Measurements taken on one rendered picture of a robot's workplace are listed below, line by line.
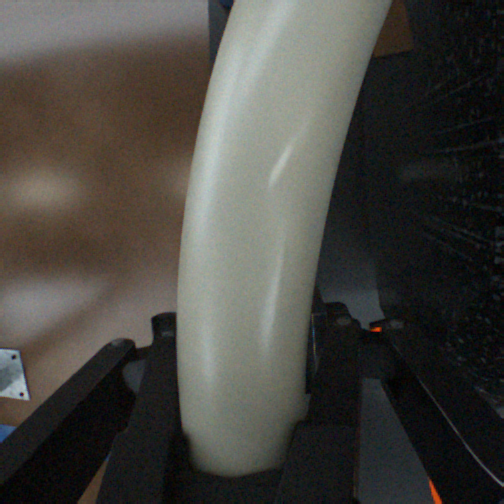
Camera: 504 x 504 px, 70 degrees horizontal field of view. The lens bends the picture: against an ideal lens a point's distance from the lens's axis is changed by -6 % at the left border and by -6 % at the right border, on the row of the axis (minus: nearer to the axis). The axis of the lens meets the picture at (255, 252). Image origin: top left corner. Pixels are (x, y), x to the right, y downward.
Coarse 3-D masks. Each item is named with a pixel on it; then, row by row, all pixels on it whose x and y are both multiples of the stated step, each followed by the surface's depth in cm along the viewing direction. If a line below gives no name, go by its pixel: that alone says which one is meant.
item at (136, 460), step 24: (168, 312) 15; (168, 336) 14; (168, 360) 12; (144, 384) 11; (168, 384) 11; (144, 408) 10; (168, 408) 10; (144, 432) 8; (168, 432) 8; (120, 456) 7; (144, 456) 7; (168, 456) 7; (120, 480) 7; (144, 480) 6; (168, 480) 7
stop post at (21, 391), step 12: (0, 348) 127; (0, 360) 128; (12, 360) 127; (0, 372) 124; (12, 372) 128; (24, 372) 128; (0, 384) 124; (12, 384) 130; (24, 384) 129; (12, 396) 131; (24, 396) 130
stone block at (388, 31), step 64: (448, 0) 31; (384, 64) 61; (448, 64) 33; (384, 128) 65; (448, 128) 35; (384, 192) 68; (448, 192) 36; (384, 256) 70; (448, 256) 36; (448, 320) 37
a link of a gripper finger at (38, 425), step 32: (128, 352) 13; (64, 384) 11; (96, 384) 11; (32, 416) 10; (64, 416) 10; (96, 416) 11; (128, 416) 13; (0, 448) 8; (32, 448) 8; (64, 448) 9; (96, 448) 11; (0, 480) 7; (32, 480) 8; (64, 480) 9
